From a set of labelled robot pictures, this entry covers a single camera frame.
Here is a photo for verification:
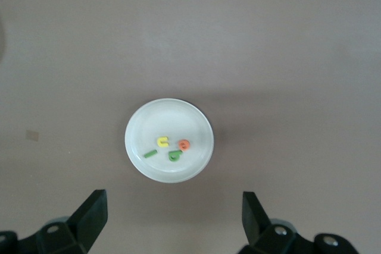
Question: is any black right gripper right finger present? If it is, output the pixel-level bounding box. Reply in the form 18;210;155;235
239;191;360;254

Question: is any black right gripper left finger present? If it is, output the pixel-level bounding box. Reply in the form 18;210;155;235
0;189;108;254

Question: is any green letter b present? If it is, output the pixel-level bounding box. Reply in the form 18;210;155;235
167;149;183;163

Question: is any orange letter e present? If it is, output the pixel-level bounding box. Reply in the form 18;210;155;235
177;139;192;152

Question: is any beige brown plate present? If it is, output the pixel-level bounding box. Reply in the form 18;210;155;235
124;98;215;183

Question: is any brown table cover mat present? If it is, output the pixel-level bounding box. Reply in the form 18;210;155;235
0;0;381;254

